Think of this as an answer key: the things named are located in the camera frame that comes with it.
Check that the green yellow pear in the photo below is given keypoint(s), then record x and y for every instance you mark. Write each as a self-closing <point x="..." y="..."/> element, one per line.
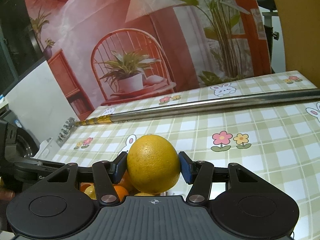
<point x="144" y="194"/>

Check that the black office chair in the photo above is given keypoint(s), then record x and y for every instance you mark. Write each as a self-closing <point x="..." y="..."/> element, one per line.
<point x="271" y="35"/>

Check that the checkered bunny tablecloth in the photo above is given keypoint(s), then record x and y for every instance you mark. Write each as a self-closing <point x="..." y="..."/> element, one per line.
<point x="280" y="144"/>

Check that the tangerine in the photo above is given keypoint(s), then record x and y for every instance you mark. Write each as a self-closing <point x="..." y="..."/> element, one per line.
<point x="121" y="192"/>
<point x="84" y="186"/>
<point x="126" y="182"/>

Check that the printed room backdrop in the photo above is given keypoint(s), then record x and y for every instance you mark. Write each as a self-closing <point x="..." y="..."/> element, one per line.
<point x="106" y="52"/>

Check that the yellow lemon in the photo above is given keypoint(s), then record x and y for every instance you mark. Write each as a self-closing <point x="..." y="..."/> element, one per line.
<point x="153" y="164"/>

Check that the wooden headboard panel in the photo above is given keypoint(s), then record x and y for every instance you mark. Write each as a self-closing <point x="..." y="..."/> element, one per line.
<point x="300" y="26"/>

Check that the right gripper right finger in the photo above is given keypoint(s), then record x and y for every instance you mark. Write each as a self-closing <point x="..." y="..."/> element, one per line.
<point x="199" y="174"/>

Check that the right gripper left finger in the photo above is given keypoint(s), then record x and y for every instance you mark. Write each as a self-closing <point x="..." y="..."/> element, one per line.
<point x="105" y="175"/>

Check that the telescopic metal pole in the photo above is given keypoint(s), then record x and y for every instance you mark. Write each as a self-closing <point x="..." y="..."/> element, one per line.
<point x="211" y="105"/>

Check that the yellow citrus fruit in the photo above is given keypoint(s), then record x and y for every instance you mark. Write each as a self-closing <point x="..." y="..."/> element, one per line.
<point x="90" y="191"/>

